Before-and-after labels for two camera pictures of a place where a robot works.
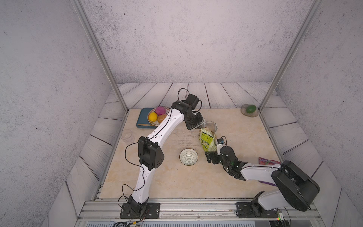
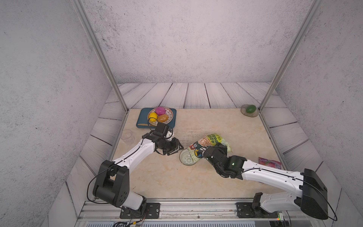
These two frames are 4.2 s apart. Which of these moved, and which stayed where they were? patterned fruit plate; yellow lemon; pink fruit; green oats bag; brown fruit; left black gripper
Moved: green oats bag; left black gripper
Stayed: pink fruit; yellow lemon; patterned fruit plate; brown fruit
